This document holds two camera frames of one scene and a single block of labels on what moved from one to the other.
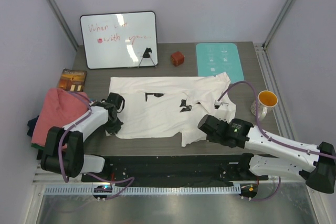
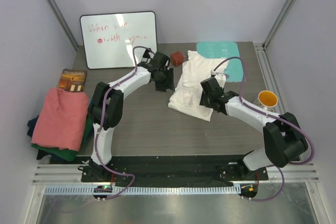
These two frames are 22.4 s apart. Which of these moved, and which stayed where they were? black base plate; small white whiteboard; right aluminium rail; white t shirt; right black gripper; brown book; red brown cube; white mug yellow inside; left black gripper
Moved: right black gripper; left black gripper; white t shirt
Stayed: brown book; black base plate; red brown cube; white mug yellow inside; small white whiteboard; right aluminium rail
